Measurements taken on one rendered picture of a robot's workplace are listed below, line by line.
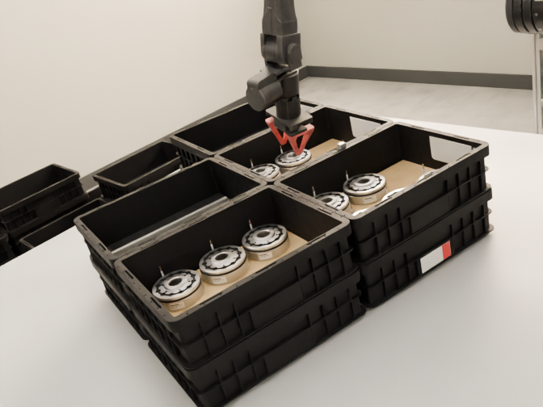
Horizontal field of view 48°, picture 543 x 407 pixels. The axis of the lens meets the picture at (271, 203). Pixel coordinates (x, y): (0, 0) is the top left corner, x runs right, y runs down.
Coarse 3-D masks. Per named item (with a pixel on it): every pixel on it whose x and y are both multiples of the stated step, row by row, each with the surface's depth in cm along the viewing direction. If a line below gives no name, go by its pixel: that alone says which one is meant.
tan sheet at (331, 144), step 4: (332, 140) 181; (336, 140) 180; (324, 144) 179; (328, 144) 179; (332, 144) 178; (336, 144) 177; (316, 148) 178; (320, 148) 177; (324, 148) 177; (328, 148) 176; (332, 148) 175; (312, 152) 176; (316, 152) 175; (320, 152) 175; (324, 152) 174; (312, 156) 174; (316, 156) 173
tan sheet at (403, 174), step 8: (392, 168) 155; (400, 168) 154; (408, 168) 153; (416, 168) 152; (424, 168) 151; (384, 176) 152; (392, 176) 151; (400, 176) 150; (408, 176) 149; (416, 176) 148; (392, 184) 147; (400, 184) 146; (408, 184) 145; (352, 208) 141; (360, 208) 140
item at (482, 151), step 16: (384, 128) 153; (416, 128) 149; (352, 144) 149; (480, 144) 133; (320, 160) 145; (464, 160) 128; (288, 176) 141; (432, 176) 125; (448, 176) 127; (400, 192) 122; (416, 192) 123; (336, 208) 122; (368, 208) 119; (384, 208) 119; (352, 224) 117
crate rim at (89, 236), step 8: (208, 160) 162; (216, 160) 160; (184, 168) 160; (192, 168) 160; (232, 168) 153; (168, 176) 158; (248, 176) 147; (152, 184) 155; (264, 184) 140; (136, 192) 153; (248, 192) 138; (112, 200) 152; (120, 200) 152; (232, 200) 136; (96, 208) 150; (104, 208) 150; (216, 208) 134; (80, 216) 148; (200, 216) 133; (80, 224) 143; (184, 224) 131; (80, 232) 144; (88, 232) 139; (168, 232) 130; (88, 240) 138; (96, 240) 134; (152, 240) 128; (96, 248) 133; (104, 248) 130; (136, 248) 126; (104, 256) 128; (112, 256) 126; (120, 256) 125; (112, 264) 125
